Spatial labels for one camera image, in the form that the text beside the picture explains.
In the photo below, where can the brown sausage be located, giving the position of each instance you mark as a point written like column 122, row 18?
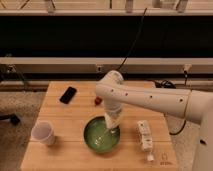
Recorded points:
column 97, row 100

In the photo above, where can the black chair base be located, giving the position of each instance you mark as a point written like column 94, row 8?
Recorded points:
column 14, row 120

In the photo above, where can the white paper cup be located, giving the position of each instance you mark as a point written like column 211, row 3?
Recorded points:
column 43, row 132

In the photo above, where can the white sponge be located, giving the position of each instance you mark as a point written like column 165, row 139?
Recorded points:
column 112, row 122

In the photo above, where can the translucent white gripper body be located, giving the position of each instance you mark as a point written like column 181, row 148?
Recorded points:
column 114, row 113

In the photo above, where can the green ceramic bowl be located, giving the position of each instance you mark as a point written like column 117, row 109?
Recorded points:
column 98, row 137

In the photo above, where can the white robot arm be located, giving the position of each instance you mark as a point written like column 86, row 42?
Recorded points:
column 195, row 106

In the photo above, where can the black smartphone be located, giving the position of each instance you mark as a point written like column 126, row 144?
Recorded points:
column 68, row 95

